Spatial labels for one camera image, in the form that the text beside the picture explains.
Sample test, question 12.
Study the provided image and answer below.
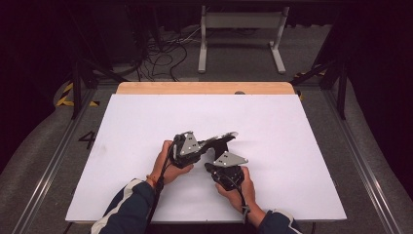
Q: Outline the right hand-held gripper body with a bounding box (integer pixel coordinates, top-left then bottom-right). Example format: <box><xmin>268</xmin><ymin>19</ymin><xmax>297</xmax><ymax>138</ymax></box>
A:
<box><xmin>209</xmin><ymin>150</ymin><xmax>250</xmax><ymax>192</ymax></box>

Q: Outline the left hand-held gripper cable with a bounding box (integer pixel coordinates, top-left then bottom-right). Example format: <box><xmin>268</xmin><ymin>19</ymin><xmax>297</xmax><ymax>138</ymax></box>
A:
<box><xmin>145</xmin><ymin>135</ymin><xmax>179</xmax><ymax>230</ymax></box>

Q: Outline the hand-held gripper cable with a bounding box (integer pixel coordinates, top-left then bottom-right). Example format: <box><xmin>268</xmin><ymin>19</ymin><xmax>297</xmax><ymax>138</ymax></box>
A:
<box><xmin>145</xmin><ymin>135</ymin><xmax>179</xmax><ymax>230</ymax></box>
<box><xmin>216</xmin><ymin>175</ymin><xmax>251</xmax><ymax>226</ymax></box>

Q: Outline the white board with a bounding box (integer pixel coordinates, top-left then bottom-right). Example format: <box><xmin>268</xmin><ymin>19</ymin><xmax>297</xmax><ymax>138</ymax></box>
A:
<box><xmin>64</xmin><ymin>94</ymin><xmax>348</xmax><ymax>224</ymax></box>

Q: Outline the metal floor rail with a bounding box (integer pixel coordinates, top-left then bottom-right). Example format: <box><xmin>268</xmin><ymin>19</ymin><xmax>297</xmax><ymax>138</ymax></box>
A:
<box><xmin>320</xmin><ymin>87</ymin><xmax>405</xmax><ymax>234</ymax></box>
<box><xmin>11</xmin><ymin>87</ymin><xmax>98</xmax><ymax>234</ymax></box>

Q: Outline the wooden table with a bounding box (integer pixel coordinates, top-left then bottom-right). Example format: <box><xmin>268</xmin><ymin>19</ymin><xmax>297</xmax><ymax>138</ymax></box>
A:
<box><xmin>115</xmin><ymin>81</ymin><xmax>296</xmax><ymax>96</ymax></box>

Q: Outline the black metal stand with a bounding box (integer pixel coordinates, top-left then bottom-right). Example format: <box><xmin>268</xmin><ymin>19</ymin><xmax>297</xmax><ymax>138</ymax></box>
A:
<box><xmin>289</xmin><ymin>58</ymin><xmax>349</xmax><ymax>121</ymax></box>
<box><xmin>66</xmin><ymin>57</ymin><xmax>129</xmax><ymax>121</ymax></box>

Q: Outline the person's right hand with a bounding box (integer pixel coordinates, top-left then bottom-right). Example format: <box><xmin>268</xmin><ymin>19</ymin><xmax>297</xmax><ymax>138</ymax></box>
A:
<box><xmin>214</xmin><ymin>166</ymin><xmax>258</xmax><ymax>216</ymax></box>

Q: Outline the red bracelet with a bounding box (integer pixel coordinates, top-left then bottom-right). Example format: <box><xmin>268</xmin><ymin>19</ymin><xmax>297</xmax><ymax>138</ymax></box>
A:
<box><xmin>145</xmin><ymin>174</ymin><xmax>161</xmax><ymax>189</ymax></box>

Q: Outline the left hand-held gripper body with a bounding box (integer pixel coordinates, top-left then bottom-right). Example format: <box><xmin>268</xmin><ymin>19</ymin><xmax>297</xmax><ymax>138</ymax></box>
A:
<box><xmin>170</xmin><ymin>131</ymin><xmax>209</xmax><ymax>170</ymax></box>

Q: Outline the white metal stand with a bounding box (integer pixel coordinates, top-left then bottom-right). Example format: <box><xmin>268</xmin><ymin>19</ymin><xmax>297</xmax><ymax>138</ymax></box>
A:
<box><xmin>197</xmin><ymin>4</ymin><xmax>290</xmax><ymax>75</ymax></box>

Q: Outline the bundle of floor cables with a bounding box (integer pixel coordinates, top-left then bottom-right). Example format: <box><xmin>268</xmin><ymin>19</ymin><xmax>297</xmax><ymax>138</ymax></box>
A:
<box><xmin>134</xmin><ymin>25</ymin><xmax>208</xmax><ymax>83</ymax></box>

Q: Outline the person's left hand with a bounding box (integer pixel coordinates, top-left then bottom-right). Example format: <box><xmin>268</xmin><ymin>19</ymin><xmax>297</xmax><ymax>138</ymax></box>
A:
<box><xmin>150</xmin><ymin>139</ymin><xmax>195</xmax><ymax>186</ymax></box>

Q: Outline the right hand-held gripper cable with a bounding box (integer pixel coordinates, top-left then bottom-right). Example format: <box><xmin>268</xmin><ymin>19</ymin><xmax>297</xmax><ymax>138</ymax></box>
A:
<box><xmin>216</xmin><ymin>175</ymin><xmax>251</xmax><ymax>226</ymax></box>

